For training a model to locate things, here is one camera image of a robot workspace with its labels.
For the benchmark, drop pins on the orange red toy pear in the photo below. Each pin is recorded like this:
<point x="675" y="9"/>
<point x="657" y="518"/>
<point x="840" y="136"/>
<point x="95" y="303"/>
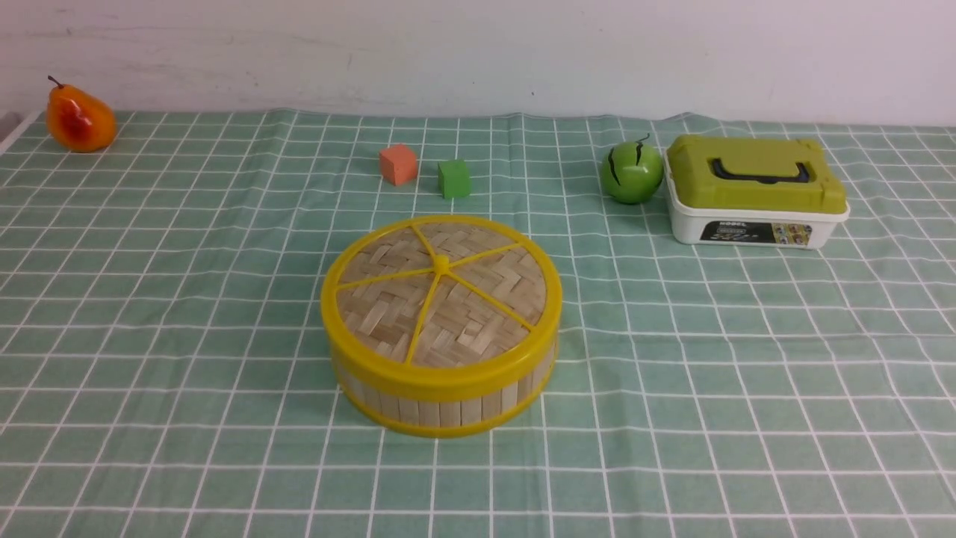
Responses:
<point x="80" y="122"/>

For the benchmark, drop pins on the green checkered tablecloth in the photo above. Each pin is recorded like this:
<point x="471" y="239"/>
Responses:
<point x="165" y="372"/>

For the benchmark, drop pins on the orange foam cube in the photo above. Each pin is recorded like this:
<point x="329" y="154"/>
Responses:
<point x="398" y="164"/>

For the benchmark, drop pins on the green foam cube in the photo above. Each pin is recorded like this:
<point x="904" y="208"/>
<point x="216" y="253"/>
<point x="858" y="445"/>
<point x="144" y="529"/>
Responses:
<point x="454" y="179"/>

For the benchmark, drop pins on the white box with green lid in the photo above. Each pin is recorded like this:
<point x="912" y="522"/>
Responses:
<point x="761" y="191"/>

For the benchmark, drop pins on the green toy apple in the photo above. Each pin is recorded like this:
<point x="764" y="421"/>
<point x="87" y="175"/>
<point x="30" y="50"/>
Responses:
<point x="632" y="171"/>

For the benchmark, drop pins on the bamboo steamer base yellow rims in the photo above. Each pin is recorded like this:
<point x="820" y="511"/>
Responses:
<point x="492" y="407"/>

